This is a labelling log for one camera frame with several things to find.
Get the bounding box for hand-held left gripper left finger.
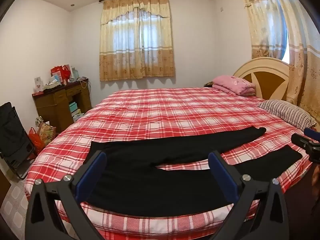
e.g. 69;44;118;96
24;151;108;240

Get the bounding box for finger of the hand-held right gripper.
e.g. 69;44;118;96
304;127;320;137
291;133;315;147

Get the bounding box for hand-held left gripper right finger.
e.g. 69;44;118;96
208;151;292;240

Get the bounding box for black pants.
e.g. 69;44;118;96
85;127;303;217

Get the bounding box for striped pillow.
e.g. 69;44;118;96
257;99;317;132

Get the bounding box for beige floral side curtain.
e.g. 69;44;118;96
235;0;320;130

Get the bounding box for floral shopping bag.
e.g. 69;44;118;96
35;116;57;147

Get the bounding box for orange plastic bag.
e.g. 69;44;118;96
28;127;45;155

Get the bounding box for cream wooden headboard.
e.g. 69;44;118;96
232;57;292;101

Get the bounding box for teal boxes under desk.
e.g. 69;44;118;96
69;102;82;117

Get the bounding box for brown wooden desk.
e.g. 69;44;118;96
32;79;92;133

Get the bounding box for bed with red plaid sheet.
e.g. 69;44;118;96
25;87;317;240

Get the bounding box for pink folded blanket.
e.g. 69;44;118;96
212;75;257;97

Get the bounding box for black folding chair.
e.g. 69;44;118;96
0;102;35;180

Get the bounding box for wooden door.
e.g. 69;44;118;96
0;169;12;198

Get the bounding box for beige floral window curtain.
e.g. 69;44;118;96
99;0;175;82

